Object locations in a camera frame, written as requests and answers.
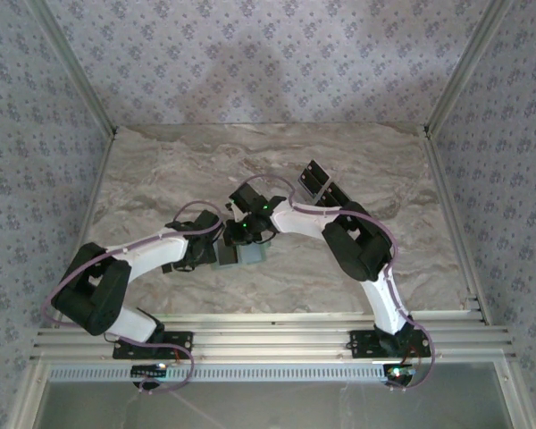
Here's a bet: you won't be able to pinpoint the green card holder clear sleeves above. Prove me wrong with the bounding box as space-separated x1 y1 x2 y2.
210 240 269 273

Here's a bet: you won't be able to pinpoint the small circuit board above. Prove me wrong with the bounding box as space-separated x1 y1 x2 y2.
130 363 170 379
382 364 417 386

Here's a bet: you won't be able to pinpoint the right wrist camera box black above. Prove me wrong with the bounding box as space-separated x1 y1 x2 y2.
228 184 264 215

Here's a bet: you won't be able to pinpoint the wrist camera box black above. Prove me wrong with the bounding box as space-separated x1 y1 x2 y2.
228 184 264 215
190 208 223 234

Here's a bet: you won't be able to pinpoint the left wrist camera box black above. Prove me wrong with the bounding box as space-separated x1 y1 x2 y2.
190 208 223 234

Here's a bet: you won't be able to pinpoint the aluminium table edge rail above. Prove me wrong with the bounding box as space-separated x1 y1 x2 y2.
154 312 492 331

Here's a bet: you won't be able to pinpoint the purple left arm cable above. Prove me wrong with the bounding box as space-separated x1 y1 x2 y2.
42 201 227 398

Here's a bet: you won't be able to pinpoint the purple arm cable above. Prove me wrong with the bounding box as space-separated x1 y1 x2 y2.
42 201 227 398
224 173 438 393

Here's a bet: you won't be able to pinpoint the wide aluminium base rail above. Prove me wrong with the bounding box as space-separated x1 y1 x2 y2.
29 328 517 362

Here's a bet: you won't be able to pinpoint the aluminium table side rail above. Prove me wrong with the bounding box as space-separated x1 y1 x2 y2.
423 131 495 325
69 131 120 269

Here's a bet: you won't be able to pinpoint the grey slotted cable duct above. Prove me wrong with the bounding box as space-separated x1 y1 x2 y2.
46 362 390 383

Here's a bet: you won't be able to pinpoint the aluminium frame corner post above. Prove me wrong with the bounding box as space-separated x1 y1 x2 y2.
29 0 120 138
423 0 518 138

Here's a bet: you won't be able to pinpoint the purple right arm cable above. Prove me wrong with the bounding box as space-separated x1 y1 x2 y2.
224 173 438 393

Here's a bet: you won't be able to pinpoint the aluminium lower frame post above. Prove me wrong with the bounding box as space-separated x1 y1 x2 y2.
8 361 48 429
495 361 535 429

